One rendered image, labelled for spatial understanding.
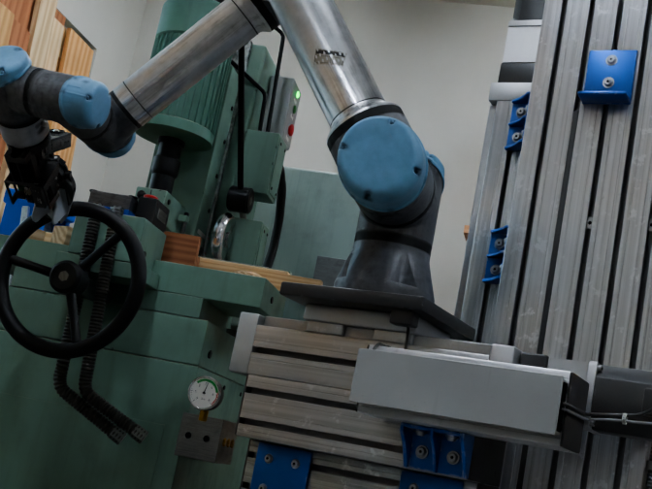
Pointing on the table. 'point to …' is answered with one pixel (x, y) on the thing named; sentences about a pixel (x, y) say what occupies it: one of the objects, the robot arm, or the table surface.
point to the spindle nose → (166, 163)
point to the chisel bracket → (167, 207)
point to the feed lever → (237, 195)
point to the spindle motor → (181, 111)
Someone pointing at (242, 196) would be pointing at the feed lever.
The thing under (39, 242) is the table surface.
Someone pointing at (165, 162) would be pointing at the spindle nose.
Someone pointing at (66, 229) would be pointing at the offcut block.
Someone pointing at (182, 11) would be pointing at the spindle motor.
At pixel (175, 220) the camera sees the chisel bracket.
